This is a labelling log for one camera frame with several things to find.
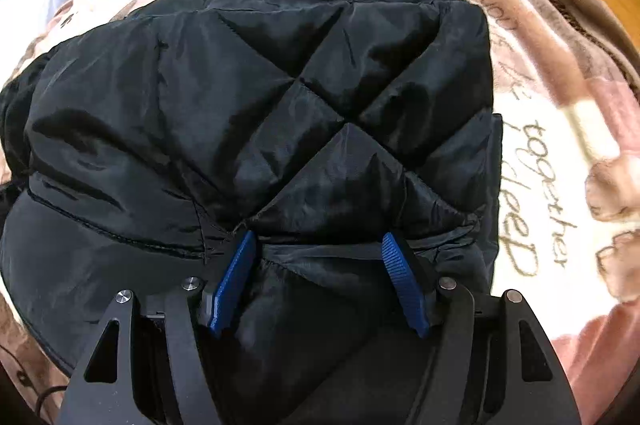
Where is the brown bear print blanket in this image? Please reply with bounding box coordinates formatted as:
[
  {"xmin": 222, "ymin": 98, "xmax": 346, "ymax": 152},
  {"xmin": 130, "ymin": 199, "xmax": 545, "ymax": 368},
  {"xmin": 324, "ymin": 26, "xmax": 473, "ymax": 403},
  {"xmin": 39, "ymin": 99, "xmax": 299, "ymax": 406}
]
[{"xmin": 1, "ymin": 0, "xmax": 639, "ymax": 424}]

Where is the black cable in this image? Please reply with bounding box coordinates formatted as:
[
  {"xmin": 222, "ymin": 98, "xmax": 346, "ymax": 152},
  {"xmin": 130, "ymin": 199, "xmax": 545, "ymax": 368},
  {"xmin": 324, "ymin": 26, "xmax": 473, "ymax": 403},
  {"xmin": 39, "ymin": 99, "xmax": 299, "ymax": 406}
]
[{"xmin": 0, "ymin": 343, "xmax": 68, "ymax": 421}]

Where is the black quilted jacket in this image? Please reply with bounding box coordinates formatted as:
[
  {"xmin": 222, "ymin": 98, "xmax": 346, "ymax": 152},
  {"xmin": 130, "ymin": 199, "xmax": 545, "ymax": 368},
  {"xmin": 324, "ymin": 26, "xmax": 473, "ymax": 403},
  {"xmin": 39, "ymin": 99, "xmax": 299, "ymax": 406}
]
[{"xmin": 0, "ymin": 0, "xmax": 504, "ymax": 425}]

